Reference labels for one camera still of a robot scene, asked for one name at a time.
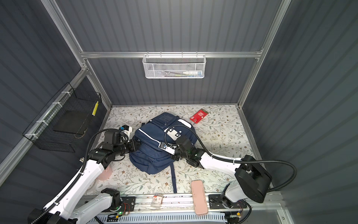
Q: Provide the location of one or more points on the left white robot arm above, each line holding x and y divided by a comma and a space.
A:
62, 208

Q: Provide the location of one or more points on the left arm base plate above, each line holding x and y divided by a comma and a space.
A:
127, 205

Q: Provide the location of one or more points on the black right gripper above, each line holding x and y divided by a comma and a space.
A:
174, 157

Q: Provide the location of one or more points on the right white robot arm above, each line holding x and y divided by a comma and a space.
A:
252, 179

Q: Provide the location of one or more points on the red card packet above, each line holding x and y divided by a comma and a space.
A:
199, 116

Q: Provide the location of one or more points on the yellow tag on basket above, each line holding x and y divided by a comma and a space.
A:
95, 108

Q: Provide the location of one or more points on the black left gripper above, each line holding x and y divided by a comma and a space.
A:
134, 147

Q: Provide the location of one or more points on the white wire mesh basket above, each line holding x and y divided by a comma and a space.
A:
173, 67

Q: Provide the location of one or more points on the navy blue student backpack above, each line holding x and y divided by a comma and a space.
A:
157, 140

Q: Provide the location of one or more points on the white glue bottle in basket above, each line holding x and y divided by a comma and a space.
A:
193, 73

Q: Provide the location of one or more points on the cup of coloured pencils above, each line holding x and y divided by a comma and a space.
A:
106, 174

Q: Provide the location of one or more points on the black wire mesh basket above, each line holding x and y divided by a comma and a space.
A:
63, 126

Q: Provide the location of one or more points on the pink pencil case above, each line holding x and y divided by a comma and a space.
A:
199, 198

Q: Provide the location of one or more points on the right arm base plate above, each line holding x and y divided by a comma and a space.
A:
216, 201

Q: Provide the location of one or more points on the small clear eraser box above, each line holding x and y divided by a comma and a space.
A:
157, 201

